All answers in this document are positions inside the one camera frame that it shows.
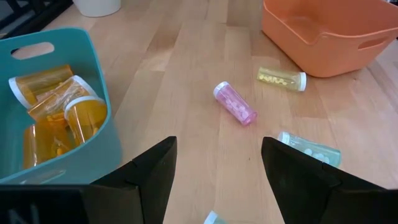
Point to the light blue pill bottle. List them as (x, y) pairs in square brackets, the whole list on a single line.
[(314, 149), (214, 218)]

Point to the small orange pill bottle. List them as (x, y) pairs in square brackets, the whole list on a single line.
[(37, 82), (62, 99), (87, 118)]

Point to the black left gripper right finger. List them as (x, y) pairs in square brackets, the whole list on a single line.
[(298, 183)]

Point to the white round cup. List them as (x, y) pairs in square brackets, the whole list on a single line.
[(98, 7)]

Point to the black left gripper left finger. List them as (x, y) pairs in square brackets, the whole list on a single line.
[(146, 174)]

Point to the large orange pill bottle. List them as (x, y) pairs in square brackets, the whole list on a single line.
[(46, 146)]

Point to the teal plastic bin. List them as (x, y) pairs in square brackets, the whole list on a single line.
[(93, 161)]

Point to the orange plastic bin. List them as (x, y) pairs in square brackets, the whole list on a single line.
[(326, 34)]

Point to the yellow clear pill bottle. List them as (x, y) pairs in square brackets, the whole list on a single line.
[(281, 79)]

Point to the pink pill bottle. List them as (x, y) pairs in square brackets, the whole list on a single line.
[(236, 104)]

